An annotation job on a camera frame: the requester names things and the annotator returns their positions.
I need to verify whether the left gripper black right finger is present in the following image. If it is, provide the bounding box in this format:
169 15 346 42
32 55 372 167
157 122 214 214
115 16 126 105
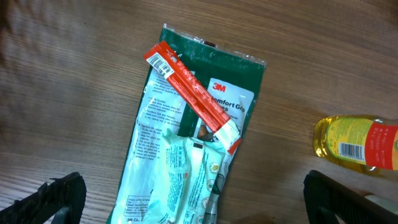
303 170 397 224

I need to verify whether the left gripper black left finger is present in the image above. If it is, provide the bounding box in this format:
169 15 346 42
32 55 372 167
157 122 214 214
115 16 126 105
1 172 86 224

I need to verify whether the yellow oil bottle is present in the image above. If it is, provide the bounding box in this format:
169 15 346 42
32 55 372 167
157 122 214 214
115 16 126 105
313 114 397 181

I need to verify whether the pale green wipes pack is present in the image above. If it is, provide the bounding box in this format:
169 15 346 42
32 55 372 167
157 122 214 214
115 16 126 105
142 129 225 224

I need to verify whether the green glove package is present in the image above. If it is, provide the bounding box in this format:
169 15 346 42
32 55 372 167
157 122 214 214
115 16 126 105
108 26 266 223

